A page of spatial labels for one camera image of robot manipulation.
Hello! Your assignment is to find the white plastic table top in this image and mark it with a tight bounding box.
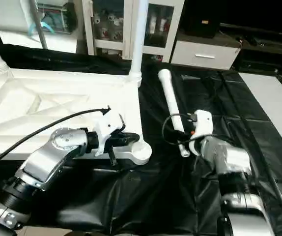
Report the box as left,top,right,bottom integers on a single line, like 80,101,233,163
0,68,153,166

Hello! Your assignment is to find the black equipment box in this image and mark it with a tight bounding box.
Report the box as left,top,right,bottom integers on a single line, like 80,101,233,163
184,0,221,39

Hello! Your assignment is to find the white flat sheet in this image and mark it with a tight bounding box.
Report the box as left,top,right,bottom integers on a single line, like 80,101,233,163
239,72,282,164

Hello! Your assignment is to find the white drawer unit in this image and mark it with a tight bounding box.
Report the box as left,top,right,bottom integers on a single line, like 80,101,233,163
170,39,243,71

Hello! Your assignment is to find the colourful background box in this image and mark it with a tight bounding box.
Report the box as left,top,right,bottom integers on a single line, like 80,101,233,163
28,0,79,38

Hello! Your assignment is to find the white glass door cabinet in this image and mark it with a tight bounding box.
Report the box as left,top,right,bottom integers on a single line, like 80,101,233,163
81,0,186,62

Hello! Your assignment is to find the black work surface mat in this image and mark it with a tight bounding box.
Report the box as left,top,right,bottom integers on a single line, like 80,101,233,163
0,43,282,236

